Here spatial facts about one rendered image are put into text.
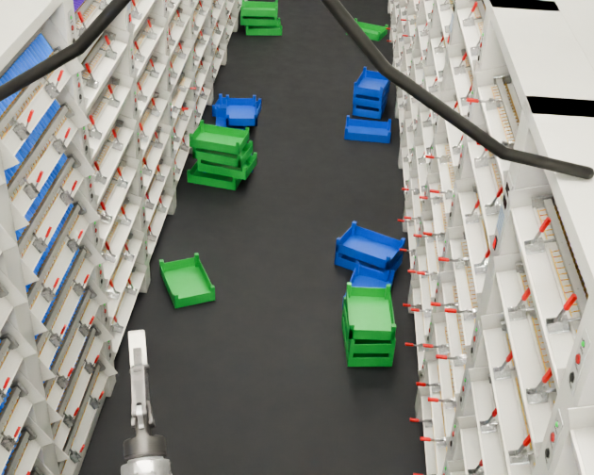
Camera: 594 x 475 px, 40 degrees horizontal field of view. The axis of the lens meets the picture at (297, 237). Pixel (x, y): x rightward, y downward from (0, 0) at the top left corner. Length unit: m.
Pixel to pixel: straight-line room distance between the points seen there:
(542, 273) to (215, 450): 1.88
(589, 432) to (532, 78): 0.94
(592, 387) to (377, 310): 2.39
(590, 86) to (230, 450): 2.00
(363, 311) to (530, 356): 1.92
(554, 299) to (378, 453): 1.76
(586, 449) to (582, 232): 0.37
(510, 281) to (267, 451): 1.55
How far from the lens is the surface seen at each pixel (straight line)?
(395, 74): 1.55
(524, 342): 1.96
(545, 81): 2.12
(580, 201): 1.64
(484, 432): 2.27
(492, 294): 2.21
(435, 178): 3.62
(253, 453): 3.36
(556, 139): 1.84
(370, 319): 3.73
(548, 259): 1.88
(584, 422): 1.52
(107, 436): 3.46
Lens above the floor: 2.56
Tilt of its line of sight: 35 degrees down
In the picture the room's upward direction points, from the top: 3 degrees clockwise
